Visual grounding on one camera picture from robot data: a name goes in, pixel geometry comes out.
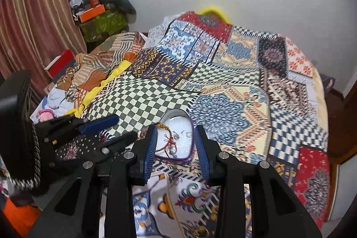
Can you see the grey bag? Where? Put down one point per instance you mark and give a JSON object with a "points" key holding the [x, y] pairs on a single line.
{"points": [[326, 83]]}

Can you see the red box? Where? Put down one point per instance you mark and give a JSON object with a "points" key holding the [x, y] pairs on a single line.
{"points": [[60, 62]]}

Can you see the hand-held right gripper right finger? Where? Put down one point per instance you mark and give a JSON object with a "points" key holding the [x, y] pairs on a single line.
{"points": [[201, 154]]}

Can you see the orange box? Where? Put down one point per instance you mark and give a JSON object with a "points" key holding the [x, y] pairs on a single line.
{"points": [[92, 14]]}

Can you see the striped red curtain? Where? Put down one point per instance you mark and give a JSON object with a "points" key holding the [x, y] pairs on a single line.
{"points": [[36, 17]]}

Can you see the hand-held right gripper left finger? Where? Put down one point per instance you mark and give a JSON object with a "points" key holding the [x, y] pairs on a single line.
{"points": [[149, 154]]}

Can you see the striped brown quilt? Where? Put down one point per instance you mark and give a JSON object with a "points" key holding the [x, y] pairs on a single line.
{"points": [[106, 59]]}

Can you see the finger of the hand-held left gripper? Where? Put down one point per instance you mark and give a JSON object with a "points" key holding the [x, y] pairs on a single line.
{"points": [[120, 143], [97, 125]]}

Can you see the purple heart-shaped jewelry box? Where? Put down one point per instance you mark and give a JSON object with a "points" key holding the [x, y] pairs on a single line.
{"points": [[181, 143]]}

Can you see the light blue garment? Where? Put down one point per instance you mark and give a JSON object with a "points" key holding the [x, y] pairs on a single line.
{"points": [[57, 100]]}

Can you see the patchwork printed blanket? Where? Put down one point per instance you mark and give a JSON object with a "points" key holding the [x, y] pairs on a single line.
{"points": [[228, 81]]}

